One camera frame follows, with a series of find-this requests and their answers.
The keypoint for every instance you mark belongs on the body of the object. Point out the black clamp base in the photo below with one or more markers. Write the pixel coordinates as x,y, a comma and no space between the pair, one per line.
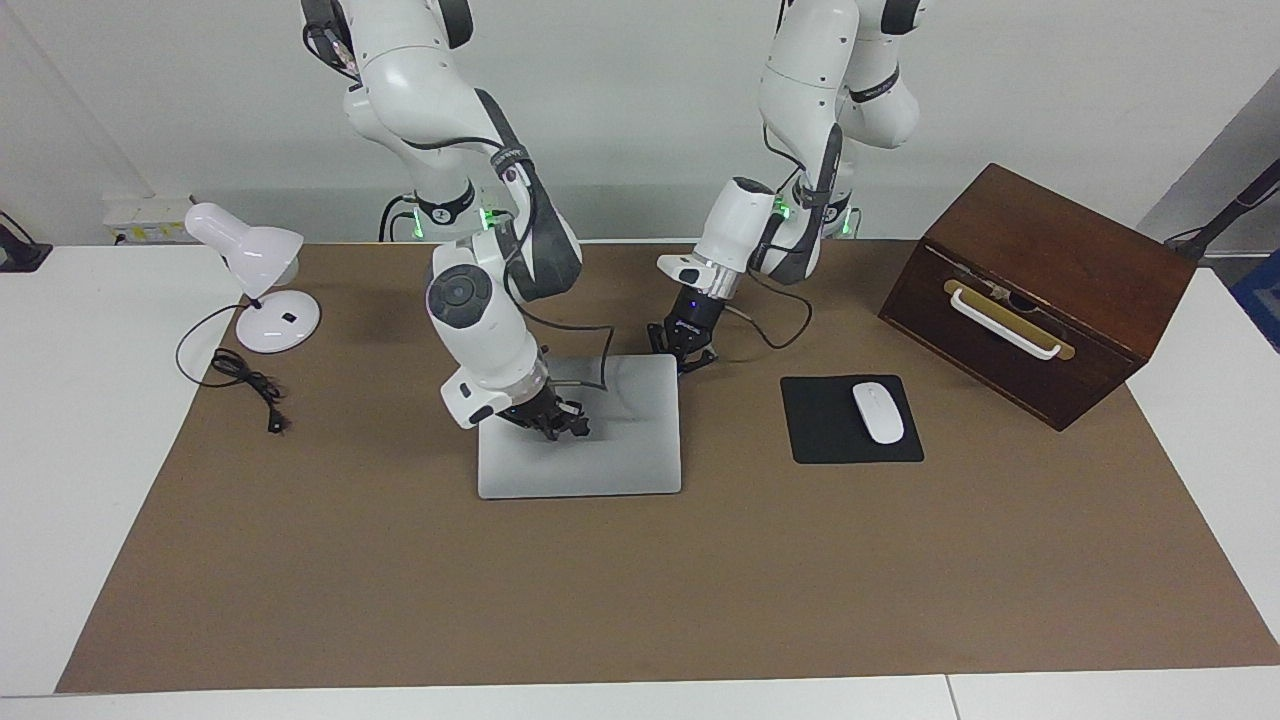
20,255

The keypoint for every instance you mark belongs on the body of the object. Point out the white power strip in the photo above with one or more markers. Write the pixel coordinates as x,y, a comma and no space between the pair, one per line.
140,215

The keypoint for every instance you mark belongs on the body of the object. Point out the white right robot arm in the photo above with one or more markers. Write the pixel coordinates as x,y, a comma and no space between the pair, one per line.
480,320

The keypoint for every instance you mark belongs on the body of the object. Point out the black stand pole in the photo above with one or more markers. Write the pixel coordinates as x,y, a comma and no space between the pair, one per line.
1225,215

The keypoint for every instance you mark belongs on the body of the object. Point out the white desk lamp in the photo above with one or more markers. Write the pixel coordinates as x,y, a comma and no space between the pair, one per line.
270,260

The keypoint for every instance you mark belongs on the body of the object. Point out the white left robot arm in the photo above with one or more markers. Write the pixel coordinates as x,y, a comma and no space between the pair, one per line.
740,220

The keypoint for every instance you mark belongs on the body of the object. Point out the dark brown wooden box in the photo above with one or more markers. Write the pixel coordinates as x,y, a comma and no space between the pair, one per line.
1110,270

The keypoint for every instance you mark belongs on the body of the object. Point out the grey laptop with apple logo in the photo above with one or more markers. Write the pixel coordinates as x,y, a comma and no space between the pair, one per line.
600,460

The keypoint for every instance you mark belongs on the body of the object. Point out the brown table mat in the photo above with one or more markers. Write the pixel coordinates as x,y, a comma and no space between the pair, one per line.
600,600

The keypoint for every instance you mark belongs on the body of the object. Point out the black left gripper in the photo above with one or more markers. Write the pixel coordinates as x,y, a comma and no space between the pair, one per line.
692,315

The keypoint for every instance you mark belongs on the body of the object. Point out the white computer mouse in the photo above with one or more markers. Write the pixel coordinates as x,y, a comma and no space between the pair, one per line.
878,415

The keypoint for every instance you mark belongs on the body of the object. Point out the black mouse pad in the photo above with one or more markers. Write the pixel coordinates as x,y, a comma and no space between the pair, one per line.
820,430

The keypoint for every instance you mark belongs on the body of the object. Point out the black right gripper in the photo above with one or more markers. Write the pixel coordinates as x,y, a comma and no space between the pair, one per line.
530,408

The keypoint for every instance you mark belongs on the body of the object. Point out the blue crate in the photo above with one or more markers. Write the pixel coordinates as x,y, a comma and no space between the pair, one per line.
1262,300

